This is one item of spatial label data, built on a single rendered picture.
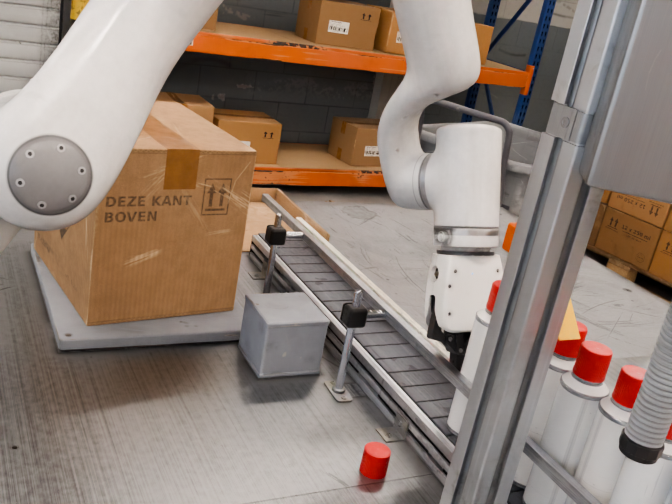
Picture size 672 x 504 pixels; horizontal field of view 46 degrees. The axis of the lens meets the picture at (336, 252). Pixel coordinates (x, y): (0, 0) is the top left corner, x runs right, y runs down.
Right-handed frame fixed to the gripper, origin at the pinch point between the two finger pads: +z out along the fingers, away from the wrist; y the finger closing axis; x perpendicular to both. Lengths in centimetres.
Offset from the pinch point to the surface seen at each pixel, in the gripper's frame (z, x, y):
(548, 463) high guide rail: 5.9, -21.5, -4.5
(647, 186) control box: -22.3, -41.7, -14.7
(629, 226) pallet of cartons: -17, 224, 279
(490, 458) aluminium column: 2.5, -26.2, -16.1
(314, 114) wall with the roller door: -92, 430, 186
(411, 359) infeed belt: 1.5, 14.4, 1.5
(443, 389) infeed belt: 4.3, 6.5, 1.8
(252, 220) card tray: -18, 82, 2
